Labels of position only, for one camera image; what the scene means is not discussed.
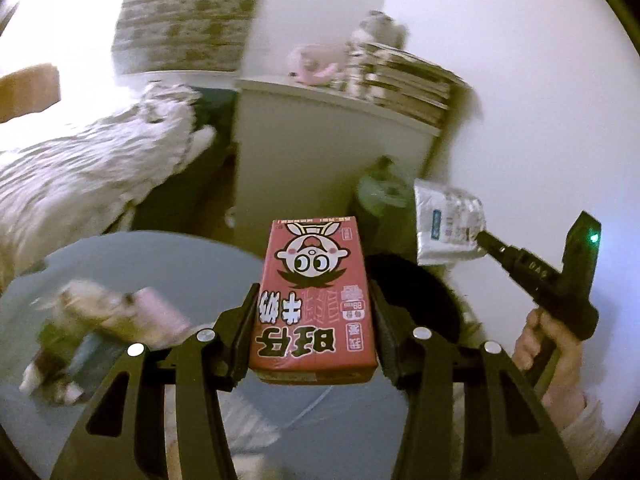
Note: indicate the person's right hand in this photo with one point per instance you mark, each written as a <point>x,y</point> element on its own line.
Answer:
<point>565,375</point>

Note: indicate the pale wrapper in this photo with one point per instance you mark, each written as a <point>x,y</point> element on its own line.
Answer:
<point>80,297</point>

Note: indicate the floral window blind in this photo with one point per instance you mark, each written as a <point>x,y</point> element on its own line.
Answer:
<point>185,15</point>

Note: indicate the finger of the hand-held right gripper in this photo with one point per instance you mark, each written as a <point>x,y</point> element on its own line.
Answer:
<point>495,246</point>

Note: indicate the red cartoon milk carton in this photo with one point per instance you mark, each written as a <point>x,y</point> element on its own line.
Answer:
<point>310,310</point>

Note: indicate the person's right forearm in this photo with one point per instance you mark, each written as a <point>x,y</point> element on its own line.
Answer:
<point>595,435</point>

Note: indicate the silver foil packet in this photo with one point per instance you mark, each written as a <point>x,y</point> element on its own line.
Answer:
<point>445,220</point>

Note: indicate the white cabinet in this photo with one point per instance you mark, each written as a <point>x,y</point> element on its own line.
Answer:
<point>320,160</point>

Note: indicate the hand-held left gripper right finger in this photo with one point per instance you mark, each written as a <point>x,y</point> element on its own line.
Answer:
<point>391,332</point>

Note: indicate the bed with white duvet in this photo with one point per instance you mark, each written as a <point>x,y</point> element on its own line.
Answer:
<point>85,170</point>

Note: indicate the dark snack packet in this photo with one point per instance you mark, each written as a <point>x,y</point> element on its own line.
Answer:
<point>85,360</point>

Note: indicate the black trash bin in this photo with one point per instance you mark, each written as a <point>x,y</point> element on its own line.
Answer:
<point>417,300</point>

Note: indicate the stack of books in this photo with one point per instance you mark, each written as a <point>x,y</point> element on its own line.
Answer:
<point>405,85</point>

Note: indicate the grey plush toy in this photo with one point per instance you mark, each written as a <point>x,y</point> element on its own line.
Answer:
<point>377,30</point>

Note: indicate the dark green blanket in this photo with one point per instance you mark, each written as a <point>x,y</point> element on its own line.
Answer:
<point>212,110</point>

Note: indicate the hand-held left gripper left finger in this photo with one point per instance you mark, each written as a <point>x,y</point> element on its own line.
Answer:
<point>234,331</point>

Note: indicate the pink snack packet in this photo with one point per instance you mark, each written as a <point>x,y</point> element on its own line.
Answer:
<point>152,312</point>

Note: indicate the pale green plastic object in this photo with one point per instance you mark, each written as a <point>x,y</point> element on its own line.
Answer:
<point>382,190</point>

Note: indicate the pink plush toy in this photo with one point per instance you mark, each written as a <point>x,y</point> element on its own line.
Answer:
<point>312,65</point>

